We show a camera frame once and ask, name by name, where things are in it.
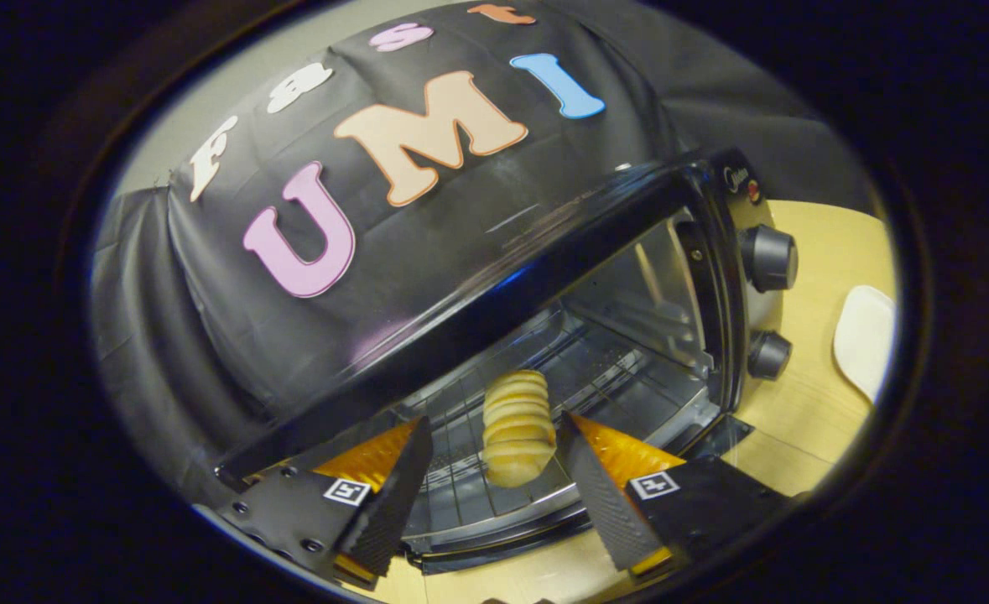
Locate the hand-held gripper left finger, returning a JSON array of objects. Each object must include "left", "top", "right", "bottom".
[{"left": 196, "top": 417, "right": 435, "bottom": 588}]

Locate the white oval plate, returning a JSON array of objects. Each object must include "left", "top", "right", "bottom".
[{"left": 832, "top": 285, "right": 897, "bottom": 404}]

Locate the black backdrop cloth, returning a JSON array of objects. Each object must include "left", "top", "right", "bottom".
[{"left": 91, "top": 0, "right": 874, "bottom": 504}]

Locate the black toaster oven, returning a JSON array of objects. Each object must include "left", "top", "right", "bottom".
[{"left": 213, "top": 147, "right": 801, "bottom": 576}]

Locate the ridged bread roll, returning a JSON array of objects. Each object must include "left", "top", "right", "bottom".
[{"left": 481, "top": 370, "right": 559, "bottom": 490}]

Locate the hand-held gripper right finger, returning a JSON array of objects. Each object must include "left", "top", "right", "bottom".
[{"left": 563, "top": 411, "right": 798, "bottom": 581}]

